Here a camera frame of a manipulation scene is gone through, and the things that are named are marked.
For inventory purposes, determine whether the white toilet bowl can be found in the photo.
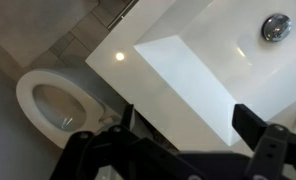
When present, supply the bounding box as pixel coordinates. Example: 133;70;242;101
16;68;126;148

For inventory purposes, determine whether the white rectangular sink basin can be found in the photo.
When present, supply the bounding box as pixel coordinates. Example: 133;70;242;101
134;0;296;145

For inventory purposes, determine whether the chrome sink drain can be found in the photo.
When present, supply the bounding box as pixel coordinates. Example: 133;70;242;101
261;13;292;43

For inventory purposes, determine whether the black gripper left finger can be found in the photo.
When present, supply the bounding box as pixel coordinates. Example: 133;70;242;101
50;103;176;180

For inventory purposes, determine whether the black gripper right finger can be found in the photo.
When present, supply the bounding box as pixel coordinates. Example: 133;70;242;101
232;104;296;180

